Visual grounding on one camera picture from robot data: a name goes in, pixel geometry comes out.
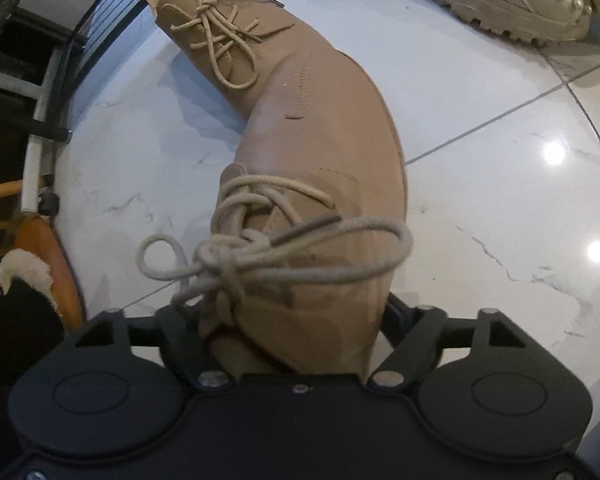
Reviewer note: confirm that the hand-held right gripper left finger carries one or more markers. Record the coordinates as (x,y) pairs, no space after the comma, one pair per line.
(179,331)

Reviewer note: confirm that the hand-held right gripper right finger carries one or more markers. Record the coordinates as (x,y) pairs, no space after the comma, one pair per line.
(430,331)

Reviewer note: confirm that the tan lace-up leather shoe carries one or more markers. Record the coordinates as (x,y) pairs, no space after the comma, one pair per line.
(325,160)
(240,20)

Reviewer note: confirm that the brown fur-lined shoe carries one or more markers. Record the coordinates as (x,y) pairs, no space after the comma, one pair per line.
(50,265)

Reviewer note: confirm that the white metal shoe rack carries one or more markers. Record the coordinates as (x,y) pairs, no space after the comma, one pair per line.
(32,160)

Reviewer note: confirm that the black metal frame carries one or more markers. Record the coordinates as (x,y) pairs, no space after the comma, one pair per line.
(100,15)

